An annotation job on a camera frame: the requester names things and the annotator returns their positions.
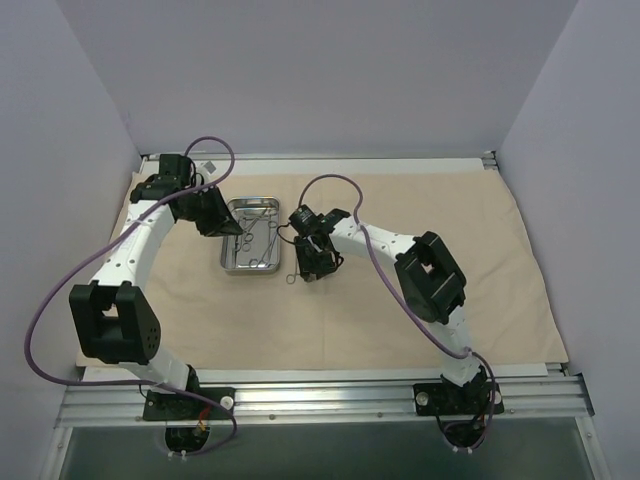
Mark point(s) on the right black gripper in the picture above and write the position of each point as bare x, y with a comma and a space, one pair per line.
314, 253

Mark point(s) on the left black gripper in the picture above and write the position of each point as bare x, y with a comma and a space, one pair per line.
206, 211

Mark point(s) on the steel forceps with ring handles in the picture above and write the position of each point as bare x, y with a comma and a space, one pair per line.
292, 277

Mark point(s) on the steel instrument tray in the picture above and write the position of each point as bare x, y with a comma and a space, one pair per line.
237, 263

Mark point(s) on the beige cloth kit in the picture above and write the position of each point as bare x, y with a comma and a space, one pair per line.
349, 320

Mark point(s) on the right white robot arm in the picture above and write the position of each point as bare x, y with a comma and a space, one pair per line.
419, 271

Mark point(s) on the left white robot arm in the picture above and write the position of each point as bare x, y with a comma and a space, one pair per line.
114, 321

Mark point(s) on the steel forceps in tray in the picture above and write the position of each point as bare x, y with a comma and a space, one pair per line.
266, 257

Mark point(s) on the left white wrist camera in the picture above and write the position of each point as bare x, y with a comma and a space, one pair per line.
206, 168

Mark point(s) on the back aluminium rail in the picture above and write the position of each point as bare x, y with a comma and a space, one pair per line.
310, 156

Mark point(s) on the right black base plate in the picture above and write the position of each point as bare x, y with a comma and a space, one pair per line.
446, 399

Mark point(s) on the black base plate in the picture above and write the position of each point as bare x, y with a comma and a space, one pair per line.
161, 406
446, 399

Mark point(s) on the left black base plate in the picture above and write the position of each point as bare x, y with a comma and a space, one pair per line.
161, 406

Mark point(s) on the front aluminium rail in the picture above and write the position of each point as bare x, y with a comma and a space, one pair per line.
304, 397

